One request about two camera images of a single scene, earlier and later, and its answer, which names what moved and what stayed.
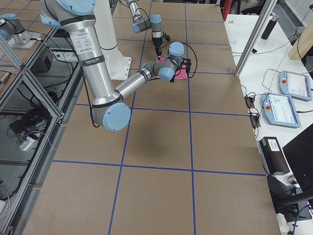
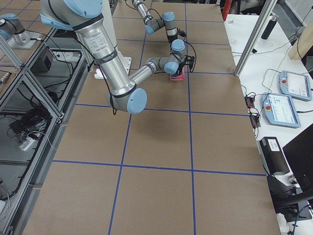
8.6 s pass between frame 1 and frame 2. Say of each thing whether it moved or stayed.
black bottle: stayed
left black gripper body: moved
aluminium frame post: stayed
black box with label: stayed
